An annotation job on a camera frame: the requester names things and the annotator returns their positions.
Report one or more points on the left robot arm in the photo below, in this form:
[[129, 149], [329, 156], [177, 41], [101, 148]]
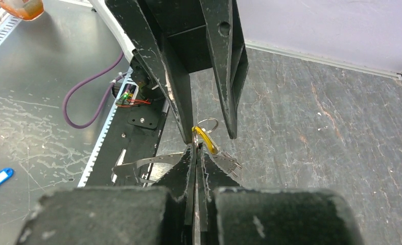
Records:
[[140, 75]]

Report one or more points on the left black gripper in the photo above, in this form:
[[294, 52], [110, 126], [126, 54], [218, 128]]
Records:
[[176, 38]]

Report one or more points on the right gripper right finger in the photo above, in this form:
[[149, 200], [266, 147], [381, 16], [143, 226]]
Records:
[[232, 214]]

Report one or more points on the red wired circuit board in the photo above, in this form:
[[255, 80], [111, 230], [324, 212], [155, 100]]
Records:
[[127, 100]]

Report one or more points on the metal keyring plate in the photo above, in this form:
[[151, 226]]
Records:
[[149, 170]]

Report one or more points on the white slotted cable duct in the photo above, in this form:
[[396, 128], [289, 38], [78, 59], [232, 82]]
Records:
[[99, 142]]

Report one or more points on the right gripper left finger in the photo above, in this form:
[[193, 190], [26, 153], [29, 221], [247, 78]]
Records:
[[158, 214]]

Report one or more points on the yellow capped key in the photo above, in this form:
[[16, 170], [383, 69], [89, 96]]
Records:
[[200, 134]]

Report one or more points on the orange object at edge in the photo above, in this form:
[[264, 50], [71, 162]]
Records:
[[23, 9]]

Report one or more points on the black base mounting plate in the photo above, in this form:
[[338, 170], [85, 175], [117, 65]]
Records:
[[134, 134]]

